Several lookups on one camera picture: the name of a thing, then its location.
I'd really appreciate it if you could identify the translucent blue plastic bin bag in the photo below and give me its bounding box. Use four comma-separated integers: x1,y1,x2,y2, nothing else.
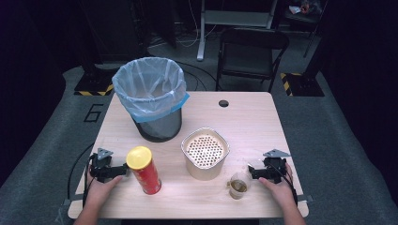
111,56,191,124

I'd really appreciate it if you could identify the red chip can yellow lid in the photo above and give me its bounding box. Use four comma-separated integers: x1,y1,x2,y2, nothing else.
125,145,162,196

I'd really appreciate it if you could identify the white floor cable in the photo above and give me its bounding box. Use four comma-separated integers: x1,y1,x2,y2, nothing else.
175,0,218,49

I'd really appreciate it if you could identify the person's left hand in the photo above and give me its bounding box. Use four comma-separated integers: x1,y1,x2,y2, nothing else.
85,173,125,209

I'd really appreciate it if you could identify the black mesh wastebasket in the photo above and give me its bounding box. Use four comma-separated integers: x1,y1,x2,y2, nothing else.
132,107,184,143

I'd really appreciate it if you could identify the clear plastic cup brown liquid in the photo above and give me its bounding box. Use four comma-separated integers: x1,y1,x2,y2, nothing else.
226,172,253,201

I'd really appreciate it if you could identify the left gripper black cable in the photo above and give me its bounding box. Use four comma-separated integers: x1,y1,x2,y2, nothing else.
82,153,96,207

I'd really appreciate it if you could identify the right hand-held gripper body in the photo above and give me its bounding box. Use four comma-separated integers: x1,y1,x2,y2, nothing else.
262,148,292,185

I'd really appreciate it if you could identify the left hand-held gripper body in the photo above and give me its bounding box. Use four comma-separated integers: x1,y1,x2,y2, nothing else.
88,147,115,184

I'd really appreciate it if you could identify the black floor cable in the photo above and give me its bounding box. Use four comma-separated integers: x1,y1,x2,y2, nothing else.
175,60,218,92

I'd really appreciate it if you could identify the person's right hand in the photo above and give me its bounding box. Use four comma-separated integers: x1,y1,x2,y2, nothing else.
258,162,297,209

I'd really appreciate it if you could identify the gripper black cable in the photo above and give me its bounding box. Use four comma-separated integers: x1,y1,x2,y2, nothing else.
82,153,96,207
275,161,299,206

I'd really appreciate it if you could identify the black cable beside table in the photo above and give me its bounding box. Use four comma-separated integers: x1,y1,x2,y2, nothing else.
67,142,96,201

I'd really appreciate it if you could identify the black folding chair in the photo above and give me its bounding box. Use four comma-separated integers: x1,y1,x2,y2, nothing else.
215,27,291,94

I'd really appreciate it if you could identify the white metal desk frame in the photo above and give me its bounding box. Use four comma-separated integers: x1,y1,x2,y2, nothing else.
196,0,279,62

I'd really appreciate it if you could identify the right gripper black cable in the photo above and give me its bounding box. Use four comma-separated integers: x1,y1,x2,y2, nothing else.
275,161,299,206

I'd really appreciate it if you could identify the black base hazard striped edge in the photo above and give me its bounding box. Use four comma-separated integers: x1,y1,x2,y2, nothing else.
280,72,326,98
73,64,115,98

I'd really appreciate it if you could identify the perforated strainer insert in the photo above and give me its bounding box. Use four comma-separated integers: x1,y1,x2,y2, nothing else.
184,132,227,169

